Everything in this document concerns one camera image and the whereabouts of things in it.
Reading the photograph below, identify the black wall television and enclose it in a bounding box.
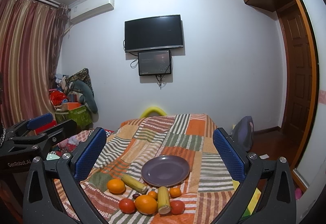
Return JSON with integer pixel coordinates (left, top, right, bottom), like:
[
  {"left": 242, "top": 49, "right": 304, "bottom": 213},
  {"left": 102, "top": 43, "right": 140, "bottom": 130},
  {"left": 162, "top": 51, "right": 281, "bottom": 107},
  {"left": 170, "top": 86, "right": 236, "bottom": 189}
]
[{"left": 124, "top": 15, "right": 184, "bottom": 53}]

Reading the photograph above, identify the patchwork striped bed blanket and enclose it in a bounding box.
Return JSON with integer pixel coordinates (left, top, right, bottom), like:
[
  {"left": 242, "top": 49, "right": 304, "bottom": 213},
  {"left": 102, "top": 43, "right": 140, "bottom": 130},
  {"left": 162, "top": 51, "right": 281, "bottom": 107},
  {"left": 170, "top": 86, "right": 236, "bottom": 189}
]
[{"left": 53, "top": 113, "right": 262, "bottom": 224}]

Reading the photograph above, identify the purple backpack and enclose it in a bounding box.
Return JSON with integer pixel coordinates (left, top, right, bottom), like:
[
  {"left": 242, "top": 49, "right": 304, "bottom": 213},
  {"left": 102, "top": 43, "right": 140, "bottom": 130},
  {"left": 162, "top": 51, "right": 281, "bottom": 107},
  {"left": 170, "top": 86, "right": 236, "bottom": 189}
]
[{"left": 231, "top": 116, "right": 254, "bottom": 152}]

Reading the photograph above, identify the green storage box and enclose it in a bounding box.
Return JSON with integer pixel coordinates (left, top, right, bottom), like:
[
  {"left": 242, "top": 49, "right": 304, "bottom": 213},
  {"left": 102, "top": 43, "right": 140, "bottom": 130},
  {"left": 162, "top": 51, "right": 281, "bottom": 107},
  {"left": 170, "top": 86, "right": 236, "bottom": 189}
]
[{"left": 55, "top": 105, "right": 93, "bottom": 130}]

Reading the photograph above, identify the corn cob with cut end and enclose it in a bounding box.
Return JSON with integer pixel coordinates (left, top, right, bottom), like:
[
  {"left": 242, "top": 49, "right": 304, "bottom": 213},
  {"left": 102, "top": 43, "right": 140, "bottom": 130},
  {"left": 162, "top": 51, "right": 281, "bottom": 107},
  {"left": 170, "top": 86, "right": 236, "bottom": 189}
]
[{"left": 157, "top": 186, "right": 171, "bottom": 215}]

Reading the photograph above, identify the striped red curtain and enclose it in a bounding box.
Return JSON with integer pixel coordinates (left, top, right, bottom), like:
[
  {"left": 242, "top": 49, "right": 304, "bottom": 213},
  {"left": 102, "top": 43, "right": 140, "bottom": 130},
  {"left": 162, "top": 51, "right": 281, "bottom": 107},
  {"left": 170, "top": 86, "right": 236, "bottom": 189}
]
[{"left": 1, "top": 0, "right": 68, "bottom": 127}]

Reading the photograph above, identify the red tomato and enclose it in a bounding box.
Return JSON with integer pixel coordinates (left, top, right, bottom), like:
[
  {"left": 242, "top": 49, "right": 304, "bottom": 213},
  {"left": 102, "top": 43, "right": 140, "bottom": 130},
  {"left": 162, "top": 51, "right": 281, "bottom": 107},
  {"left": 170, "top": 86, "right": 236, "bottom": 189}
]
[
  {"left": 119, "top": 198, "right": 136, "bottom": 214},
  {"left": 170, "top": 200, "right": 185, "bottom": 215}
]

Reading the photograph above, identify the grey plush toy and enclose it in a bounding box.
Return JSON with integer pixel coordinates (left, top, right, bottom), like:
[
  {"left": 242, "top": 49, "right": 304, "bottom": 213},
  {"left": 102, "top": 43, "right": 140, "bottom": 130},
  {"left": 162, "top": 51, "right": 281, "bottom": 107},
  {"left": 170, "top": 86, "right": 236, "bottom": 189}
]
[{"left": 70, "top": 80, "right": 98, "bottom": 114}]

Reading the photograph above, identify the purple ceramic plate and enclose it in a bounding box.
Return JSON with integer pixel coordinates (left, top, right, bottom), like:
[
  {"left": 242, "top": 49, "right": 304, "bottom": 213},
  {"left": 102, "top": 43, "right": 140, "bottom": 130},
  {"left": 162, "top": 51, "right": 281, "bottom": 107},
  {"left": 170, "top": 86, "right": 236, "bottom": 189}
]
[{"left": 141, "top": 155, "right": 190, "bottom": 187}]

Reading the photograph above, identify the dark purple plum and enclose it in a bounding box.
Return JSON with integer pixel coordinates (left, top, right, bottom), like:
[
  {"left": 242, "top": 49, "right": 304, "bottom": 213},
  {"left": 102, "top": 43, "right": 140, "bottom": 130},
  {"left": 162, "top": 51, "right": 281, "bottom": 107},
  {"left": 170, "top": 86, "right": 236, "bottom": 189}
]
[{"left": 133, "top": 194, "right": 140, "bottom": 200}]

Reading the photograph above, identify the small black wall monitor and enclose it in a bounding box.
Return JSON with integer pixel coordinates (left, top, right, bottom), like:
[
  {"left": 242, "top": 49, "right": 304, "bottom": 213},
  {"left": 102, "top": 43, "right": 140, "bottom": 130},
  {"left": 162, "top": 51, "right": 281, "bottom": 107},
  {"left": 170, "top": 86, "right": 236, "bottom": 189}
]
[{"left": 138, "top": 50, "right": 172, "bottom": 77}]

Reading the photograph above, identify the white paper on floor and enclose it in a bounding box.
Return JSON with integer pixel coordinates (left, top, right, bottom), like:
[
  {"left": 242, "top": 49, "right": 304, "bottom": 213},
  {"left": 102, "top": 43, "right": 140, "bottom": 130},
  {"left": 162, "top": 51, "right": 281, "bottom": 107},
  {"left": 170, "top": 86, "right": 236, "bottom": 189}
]
[{"left": 260, "top": 154, "right": 269, "bottom": 159}]

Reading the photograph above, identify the white air conditioner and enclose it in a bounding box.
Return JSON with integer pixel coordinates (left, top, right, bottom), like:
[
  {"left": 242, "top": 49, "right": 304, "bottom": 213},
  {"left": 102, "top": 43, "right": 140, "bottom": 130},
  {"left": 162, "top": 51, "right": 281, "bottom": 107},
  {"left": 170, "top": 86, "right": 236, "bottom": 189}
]
[{"left": 70, "top": 0, "right": 114, "bottom": 24}]

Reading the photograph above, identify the small mandarin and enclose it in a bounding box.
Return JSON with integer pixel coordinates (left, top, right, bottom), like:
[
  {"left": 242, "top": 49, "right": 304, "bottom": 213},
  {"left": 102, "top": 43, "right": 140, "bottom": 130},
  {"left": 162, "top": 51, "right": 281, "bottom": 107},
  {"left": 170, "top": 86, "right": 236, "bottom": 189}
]
[
  {"left": 169, "top": 187, "right": 182, "bottom": 198},
  {"left": 147, "top": 191, "right": 157, "bottom": 200}
]

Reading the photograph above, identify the brown wooden door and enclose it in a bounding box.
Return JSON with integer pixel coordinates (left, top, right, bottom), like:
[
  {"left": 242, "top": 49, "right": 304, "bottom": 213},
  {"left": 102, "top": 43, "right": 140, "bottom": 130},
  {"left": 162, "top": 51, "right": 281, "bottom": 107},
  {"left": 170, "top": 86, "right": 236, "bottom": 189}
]
[{"left": 280, "top": 5, "right": 312, "bottom": 141}]

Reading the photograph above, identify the large orange with sticker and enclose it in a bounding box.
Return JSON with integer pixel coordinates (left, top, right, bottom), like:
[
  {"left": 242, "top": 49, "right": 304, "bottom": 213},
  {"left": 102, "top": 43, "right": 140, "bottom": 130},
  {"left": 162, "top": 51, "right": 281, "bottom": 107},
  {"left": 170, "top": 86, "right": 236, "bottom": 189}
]
[{"left": 134, "top": 195, "right": 157, "bottom": 215}]

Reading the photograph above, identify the yellow ring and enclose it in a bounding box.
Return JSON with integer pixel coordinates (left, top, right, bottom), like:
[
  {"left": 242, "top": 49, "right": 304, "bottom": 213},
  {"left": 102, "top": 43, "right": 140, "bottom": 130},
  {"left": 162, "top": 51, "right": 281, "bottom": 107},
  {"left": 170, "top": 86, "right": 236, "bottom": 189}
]
[{"left": 139, "top": 106, "right": 168, "bottom": 119}]

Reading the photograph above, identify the camouflage pillow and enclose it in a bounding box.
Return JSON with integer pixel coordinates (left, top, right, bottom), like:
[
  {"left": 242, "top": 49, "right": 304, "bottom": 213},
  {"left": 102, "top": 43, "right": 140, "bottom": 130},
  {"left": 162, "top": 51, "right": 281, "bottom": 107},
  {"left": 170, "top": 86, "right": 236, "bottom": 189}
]
[{"left": 63, "top": 68, "right": 94, "bottom": 95}]

